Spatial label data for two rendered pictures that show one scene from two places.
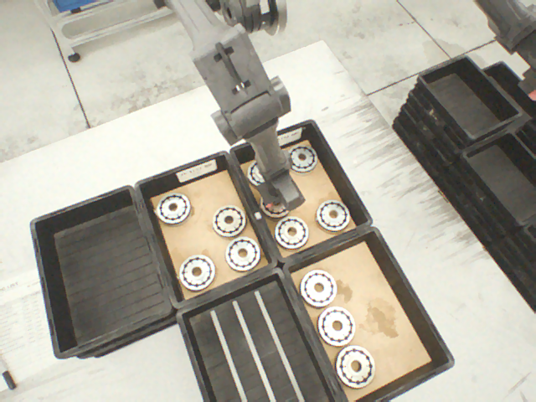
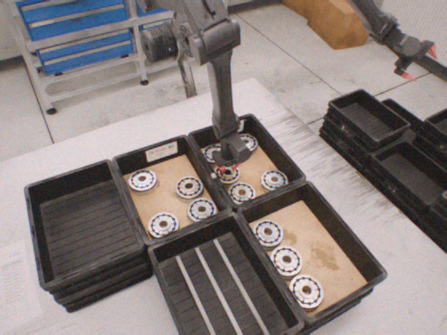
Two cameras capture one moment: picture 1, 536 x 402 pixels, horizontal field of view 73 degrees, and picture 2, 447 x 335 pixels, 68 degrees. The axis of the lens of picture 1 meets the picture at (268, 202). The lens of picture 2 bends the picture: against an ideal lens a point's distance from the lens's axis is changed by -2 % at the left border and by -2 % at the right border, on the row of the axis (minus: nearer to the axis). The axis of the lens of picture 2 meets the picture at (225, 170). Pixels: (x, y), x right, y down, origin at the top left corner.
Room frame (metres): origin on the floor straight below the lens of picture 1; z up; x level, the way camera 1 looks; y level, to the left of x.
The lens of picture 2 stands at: (-0.37, 0.04, 1.84)
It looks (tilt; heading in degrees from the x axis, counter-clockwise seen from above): 50 degrees down; 356
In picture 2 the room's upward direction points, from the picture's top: 3 degrees clockwise
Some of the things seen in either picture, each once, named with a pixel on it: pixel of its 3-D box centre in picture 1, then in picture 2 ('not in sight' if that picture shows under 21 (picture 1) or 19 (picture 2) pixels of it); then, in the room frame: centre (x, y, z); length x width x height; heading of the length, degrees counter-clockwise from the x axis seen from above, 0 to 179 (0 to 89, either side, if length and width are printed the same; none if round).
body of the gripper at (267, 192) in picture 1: (277, 185); (228, 151); (0.45, -0.02, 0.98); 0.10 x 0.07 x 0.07; 117
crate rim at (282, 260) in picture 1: (297, 186); (243, 156); (0.48, -0.09, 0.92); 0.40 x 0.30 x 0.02; 26
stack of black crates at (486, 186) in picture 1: (493, 191); (402, 187); (0.79, -1.10, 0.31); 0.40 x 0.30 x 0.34; 29
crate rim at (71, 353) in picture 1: (99, 264); (81, 216); (0.21, 0.45, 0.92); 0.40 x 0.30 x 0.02; 26
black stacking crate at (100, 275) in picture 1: (106, 268); (85, 224); (0.21, 0.45, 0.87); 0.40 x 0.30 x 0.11; 26
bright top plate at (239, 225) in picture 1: (229, 220); (188, 187); (0.38, 0.12, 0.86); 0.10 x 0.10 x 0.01
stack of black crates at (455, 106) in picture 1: (445, 123); (356, 139); (1.13, -0.89, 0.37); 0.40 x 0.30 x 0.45; 29
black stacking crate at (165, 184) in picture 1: (206, 229); (170, 193); (0.34, 0.18, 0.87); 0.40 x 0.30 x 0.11; 26
